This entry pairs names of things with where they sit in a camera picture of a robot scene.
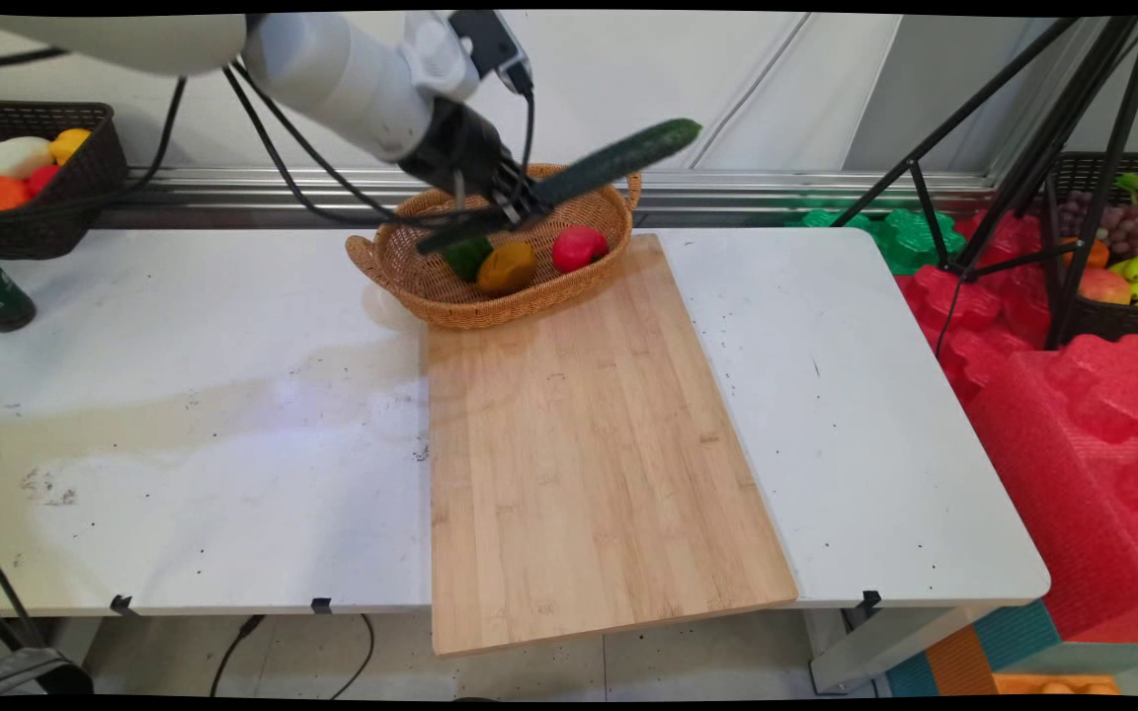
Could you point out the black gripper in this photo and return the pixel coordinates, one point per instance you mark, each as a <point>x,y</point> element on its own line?
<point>460,148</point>

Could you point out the long dark green cucumber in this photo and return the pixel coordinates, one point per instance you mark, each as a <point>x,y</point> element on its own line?
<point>618,158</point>

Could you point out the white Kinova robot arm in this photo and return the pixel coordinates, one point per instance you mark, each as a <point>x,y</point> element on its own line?
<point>233,49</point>

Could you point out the yellow-brown bell pepper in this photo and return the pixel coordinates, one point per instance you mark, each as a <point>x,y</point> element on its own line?
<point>507,268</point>

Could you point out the red apple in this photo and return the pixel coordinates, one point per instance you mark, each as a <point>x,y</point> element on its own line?
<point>579,247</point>

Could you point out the green bell pepper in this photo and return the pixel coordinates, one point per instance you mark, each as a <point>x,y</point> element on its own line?
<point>466,259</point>

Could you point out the wooden cutting board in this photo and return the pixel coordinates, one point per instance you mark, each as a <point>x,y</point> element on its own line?
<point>589,474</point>

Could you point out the green foam mats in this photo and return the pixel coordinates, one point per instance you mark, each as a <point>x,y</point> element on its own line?
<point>910,242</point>

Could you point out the dark woven fruit basket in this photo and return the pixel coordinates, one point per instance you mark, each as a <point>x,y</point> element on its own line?
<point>85,202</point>

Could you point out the black table edge clip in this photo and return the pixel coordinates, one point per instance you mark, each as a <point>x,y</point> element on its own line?
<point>321,604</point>
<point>122,603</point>
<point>870,598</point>

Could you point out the yellow toy fruit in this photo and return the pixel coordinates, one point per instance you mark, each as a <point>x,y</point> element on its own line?
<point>69,144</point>

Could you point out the small red toy fruit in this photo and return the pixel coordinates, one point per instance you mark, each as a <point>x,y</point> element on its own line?
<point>41,180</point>

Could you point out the white toy vegetable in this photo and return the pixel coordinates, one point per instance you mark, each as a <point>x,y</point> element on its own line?
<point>11,157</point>

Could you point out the black tripod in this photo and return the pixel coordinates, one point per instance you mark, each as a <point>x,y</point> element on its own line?
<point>1073,118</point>

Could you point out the white table leg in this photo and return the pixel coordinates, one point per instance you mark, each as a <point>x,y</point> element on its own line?
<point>885,647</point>

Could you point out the small orange toy fruit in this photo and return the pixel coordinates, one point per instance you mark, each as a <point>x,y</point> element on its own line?
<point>1095,254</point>

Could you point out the red-yellow toy apple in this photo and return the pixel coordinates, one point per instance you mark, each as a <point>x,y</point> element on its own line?
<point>1104,286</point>

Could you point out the red foam mats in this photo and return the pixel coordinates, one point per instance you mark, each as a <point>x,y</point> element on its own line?
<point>1073,444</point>

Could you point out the purple toy grapes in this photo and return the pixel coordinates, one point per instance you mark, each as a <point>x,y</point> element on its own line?
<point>1127,225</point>

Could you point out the dark woven basket behind tripod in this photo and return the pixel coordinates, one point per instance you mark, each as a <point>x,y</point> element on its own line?
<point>1117,321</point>

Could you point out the teal orange floor mat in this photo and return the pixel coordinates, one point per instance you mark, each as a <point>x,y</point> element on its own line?
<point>1004,642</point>

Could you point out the grey stand base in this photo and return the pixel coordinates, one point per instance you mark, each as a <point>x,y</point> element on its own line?
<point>26,673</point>

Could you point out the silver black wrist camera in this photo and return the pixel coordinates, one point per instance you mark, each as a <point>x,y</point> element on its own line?
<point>495,47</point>

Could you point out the white vented camera mount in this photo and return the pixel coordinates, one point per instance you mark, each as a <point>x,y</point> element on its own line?
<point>441,54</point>

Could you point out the aluminium wall rail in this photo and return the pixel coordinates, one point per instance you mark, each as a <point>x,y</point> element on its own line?
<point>747,183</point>

